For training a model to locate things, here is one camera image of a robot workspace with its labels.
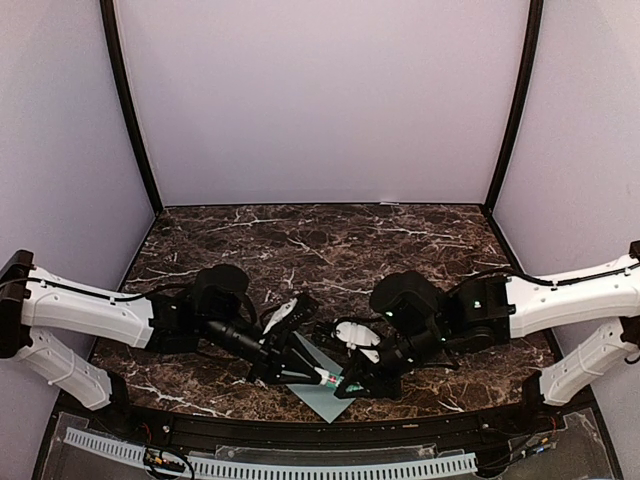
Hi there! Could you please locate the green white glue stick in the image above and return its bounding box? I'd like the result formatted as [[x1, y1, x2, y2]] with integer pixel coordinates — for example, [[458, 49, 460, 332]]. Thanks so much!
[[315, 368, 363, 393]]

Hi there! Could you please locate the teal green envelope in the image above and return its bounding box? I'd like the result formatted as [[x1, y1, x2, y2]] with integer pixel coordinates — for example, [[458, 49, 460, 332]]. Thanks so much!
[[288, 334, 354, 423]]

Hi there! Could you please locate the grey slotted cable duct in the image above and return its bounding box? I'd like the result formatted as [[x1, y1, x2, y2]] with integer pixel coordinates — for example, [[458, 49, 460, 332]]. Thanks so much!
[[63, 427, 478, 479]]

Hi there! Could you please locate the right black frame post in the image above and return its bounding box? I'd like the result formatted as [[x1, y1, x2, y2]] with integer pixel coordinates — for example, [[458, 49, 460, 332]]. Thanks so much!
[[482, 0, 544, 217]]

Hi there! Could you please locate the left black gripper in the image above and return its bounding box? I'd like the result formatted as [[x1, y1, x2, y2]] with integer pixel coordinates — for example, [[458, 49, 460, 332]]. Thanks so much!
[[200, 316, 325, 386]]

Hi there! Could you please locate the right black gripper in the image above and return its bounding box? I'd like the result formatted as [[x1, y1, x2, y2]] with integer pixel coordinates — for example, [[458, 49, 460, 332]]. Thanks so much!
[[331, 319, 447, 399]]

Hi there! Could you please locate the left black frame post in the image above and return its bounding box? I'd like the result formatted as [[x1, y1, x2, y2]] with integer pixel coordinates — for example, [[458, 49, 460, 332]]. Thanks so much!
[[99, 0, 164, 216]]

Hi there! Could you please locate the black front table rail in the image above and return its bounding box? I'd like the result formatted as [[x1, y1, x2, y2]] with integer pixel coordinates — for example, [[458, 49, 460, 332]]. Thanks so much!
[[107, 405, 554, 450]]

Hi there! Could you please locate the black frame post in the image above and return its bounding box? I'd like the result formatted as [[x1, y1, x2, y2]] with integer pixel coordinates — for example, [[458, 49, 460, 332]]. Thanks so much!
[[99, 0, 164, 216], [482, 0, 544, 217]]

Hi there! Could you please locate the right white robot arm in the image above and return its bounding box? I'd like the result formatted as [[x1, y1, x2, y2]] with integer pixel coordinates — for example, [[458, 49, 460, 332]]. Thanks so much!
[[324, 242, 639, 434]]

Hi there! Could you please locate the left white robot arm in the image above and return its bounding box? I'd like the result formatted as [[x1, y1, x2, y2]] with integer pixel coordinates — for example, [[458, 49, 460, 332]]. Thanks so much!
[[1, 250, 329, 436]]

